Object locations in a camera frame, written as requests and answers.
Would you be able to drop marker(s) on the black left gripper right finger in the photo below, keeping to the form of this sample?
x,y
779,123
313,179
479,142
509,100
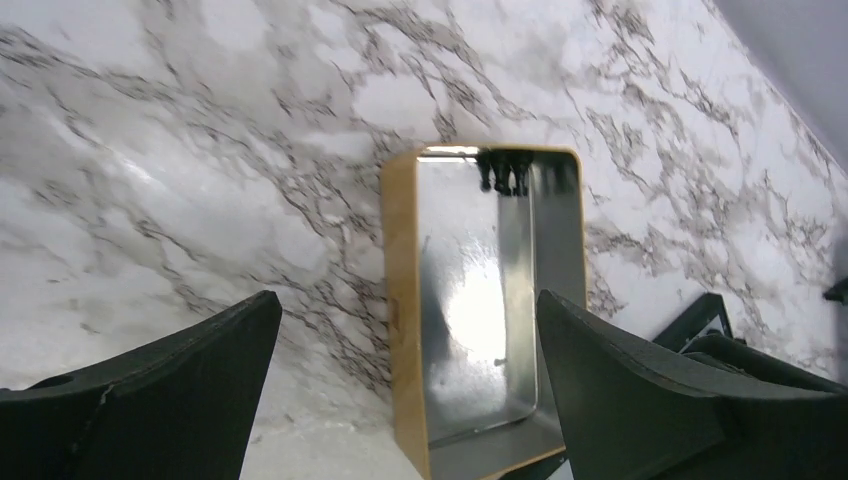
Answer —
x,y
632,409

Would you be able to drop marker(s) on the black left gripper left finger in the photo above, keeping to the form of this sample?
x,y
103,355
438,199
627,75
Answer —
x,y
180,407

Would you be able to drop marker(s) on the yellow metal tin box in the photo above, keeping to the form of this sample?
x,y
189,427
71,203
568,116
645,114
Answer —
x,y
470,388

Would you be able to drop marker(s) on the pile of black chess pieces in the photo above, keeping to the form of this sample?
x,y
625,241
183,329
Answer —
x,y
505,171

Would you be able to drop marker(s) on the black and white chessboard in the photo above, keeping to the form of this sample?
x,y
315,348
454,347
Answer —
x,y
705,316

